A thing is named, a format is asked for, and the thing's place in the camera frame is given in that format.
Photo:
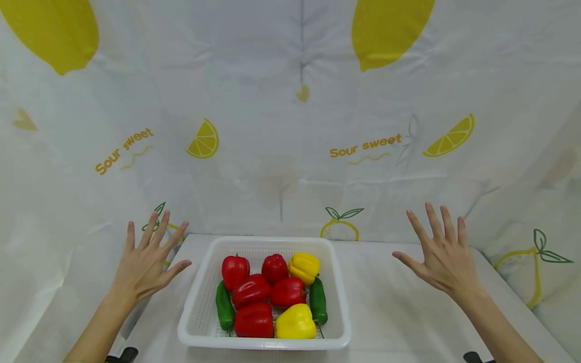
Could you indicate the person's right forearm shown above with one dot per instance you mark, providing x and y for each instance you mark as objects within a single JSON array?
[{"x": 497, "y": 330}]

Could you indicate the person's right middle finger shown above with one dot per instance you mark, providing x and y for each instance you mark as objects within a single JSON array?
[{"x": 433, "y": 221}]

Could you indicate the person's left little finger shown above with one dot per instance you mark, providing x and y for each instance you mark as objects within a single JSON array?
[{"x": 131, "y": 236}]

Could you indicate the green pepper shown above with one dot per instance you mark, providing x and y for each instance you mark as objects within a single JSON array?
[
  {"x": 318, "y": 301},
  {"x": 224, "y": 307}
]

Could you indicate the person's right index finger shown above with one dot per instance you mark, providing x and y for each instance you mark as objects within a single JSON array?
[{"x": 417, "y": 227}]

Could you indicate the person's left forearm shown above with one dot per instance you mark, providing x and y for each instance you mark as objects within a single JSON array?
[{"x": 97, "y": 333}]

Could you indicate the person's left hand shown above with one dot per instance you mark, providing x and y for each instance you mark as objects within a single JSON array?
[{"x": 141, "y": 269}]

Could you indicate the white plastic basket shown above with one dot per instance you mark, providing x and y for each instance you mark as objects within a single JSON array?
[{"x": 202, "y": 312}]

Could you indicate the person's left ring finger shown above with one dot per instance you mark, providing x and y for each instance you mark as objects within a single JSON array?
[{"x": 149, "y": 229}]

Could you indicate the person's left thumb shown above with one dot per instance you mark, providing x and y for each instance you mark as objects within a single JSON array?
[{"x": 178, "y": 269}]

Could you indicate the black curved bar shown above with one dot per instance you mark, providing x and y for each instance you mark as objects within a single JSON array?
[
  {"x": 123, "y": 355},
  {"x": 474, "y": 358}
]

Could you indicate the person's right thumb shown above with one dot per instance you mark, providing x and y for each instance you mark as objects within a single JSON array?
[{"x": 407, "y": 261}]

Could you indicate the person's right little finger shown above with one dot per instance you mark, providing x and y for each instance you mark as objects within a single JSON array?
[{"x": 462, "y": 232}]

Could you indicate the person's right hand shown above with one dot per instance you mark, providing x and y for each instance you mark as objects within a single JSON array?
[{"x": 447, "y": 262}]

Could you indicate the red bell pepper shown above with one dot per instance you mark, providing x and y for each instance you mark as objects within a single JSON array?
[
  {"x": 274, "y": 267},
  {"x": 235, "y": 271},
  {"x": 254, "y": 320},
  {"x": 287, "y": 292},
  {"x": 250, "y": 291}
]

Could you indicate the yellow bell pepper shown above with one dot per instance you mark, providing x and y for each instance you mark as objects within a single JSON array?
[
  {"x": 295, "y": 322},
  {"x": 305, "y": 267}
]

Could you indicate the person's left index finger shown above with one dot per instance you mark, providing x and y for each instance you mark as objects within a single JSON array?
[{"x": 176, "y": 236}]

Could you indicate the person's left middle finger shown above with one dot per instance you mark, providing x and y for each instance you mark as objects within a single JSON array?
[{"x": 160, "y": 228}]

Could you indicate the person's right ring finger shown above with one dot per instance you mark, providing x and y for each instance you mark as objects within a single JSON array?
[{"x": 448, "y": 223}]

